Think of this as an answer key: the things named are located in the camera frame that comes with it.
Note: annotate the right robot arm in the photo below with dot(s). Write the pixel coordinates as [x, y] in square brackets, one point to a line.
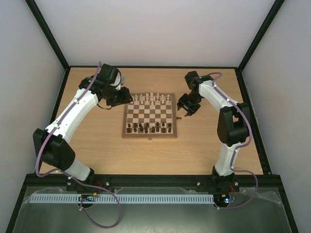
[233, 129]

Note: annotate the wooden chess board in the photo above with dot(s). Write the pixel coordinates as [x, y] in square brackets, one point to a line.
[151, 112]

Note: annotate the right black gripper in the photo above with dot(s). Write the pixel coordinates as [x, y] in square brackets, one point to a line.
[188, 104]

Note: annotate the grey slotted cable duct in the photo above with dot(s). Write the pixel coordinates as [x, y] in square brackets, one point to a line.
[123, 199]

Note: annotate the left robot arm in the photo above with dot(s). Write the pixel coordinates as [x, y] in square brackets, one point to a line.
[52, 148]

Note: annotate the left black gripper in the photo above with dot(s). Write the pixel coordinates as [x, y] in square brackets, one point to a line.
[125, 99]

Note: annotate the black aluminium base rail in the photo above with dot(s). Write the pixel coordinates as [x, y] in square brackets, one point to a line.
[200, 183]

